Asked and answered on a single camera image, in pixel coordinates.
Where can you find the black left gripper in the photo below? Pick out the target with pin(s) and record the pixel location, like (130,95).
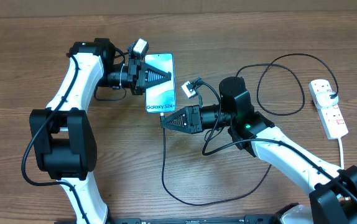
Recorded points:
(139,79)

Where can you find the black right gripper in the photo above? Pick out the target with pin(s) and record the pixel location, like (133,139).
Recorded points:
(194,123)

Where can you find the blue Samsung Galaxy smartphone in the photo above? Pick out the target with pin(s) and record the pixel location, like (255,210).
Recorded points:
(160,98)

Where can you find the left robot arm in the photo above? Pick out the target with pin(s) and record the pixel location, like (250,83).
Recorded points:
(63,148)

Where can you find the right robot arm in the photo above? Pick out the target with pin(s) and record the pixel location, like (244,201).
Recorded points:
(332,191)

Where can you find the white charger plug adapter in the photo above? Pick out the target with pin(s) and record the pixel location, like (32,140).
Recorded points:
(326,99)

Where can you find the white power strip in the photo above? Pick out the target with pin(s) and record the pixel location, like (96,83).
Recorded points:
(332,119)

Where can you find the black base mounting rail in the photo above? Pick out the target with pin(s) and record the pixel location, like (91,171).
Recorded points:
(247,219)

